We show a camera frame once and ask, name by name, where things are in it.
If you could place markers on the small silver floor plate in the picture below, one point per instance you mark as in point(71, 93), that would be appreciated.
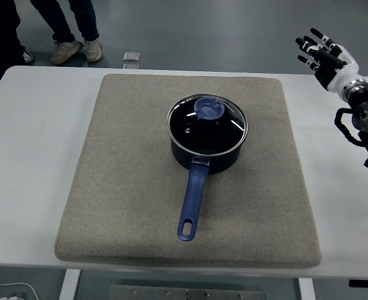
point(131, 56)
point(130, 66)

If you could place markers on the white rounded tray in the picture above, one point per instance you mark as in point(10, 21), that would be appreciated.
point(30, 289)

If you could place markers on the white table leg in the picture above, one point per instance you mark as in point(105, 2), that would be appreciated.
point(69, 286)
point(306, 290)

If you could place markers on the beige fabric mat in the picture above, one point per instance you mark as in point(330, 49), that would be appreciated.
point(124, 187)

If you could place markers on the grey metal plate with screws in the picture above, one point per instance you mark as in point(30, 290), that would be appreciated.
point(159, 293)

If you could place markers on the white crumpled object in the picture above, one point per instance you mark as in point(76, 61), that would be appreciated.
point(10, 297)

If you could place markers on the glass pot lid blue knob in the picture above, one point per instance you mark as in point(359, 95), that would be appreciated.
point(207, 109)

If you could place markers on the black bar under table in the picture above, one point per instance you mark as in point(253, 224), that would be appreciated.
point(367, 283)

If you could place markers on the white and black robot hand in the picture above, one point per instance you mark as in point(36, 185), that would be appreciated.
point(343, 67)

